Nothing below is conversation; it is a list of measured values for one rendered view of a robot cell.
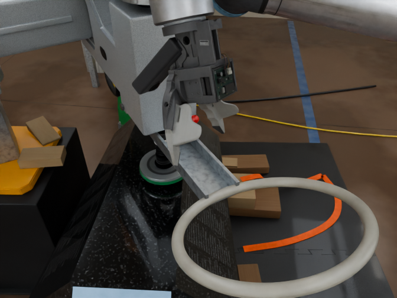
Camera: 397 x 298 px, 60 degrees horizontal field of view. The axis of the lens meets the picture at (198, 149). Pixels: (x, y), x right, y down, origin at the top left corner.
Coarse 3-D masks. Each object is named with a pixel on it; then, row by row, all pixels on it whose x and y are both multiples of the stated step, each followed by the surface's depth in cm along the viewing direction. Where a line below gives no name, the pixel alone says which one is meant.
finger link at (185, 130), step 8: (176, 104) 51; (184, 104) 51; (176, 112) 51; (184, 112) 51; (176, 120) 51; (184, 120) 51; (192, 120) 51; (176, 128) 51; (184, 128) 51; (192, 128) 50; (200, 128) 49; (168, 136) 51; (176, 136) 51; (184, 136) 50; (192, 136) 49; (168, 144) 51; (176, 144) 51; (176, 152) 52; (176, 160) 52
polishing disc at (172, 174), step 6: (144, 156) 153; (150, 156) 153; (144, 162) 150; (150, 162) 150; (144, 168) 147; (150, 168) 147; (156, 168) 147; (174, 168) 147; (144, 174) 144; (150, 174) 144; (156, 174) 144; (162, 174) 144; (168, 174) 144; (174, 174) 144; (156, 180) 142; (162, 180) 141; (168, 180) 142
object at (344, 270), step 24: (216, 192) 104; (240, 192) 107; (336, 192) 92; (192, 216) 96; (360, 216) 81; (192, 264) 74; (360, 264) 66; (216, 288) 67; (240, 288) 65; (264, 288) 64; (288, 288) 63; (312, 288) 62
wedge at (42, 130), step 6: (36, 120) 189; (42, 120) 190; (30, 126) 186; (36, 126) 186; (42, 126) 187; (48, 126) 187; (36, 132) 183; (42, 132) 184; (48, 132) 184; (54, 132) 185; (36, 138) 183; (42, 138) 181; (48, 138) 181; (54, 138) 182; (42, 144) 179
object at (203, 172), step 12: (156, 132) 127; (192, 144) 127; (168, 156) 120; (180, 156) 122; (192, 156) 122; (204, 156) 120; (180, 168) 113; (192, 168) 117; (204, 168) 117; (216, 168) 115; (192, 180) 107; (204, 180) 112; (216, 180) 112; (228, 180) 110; (204, 192) 102
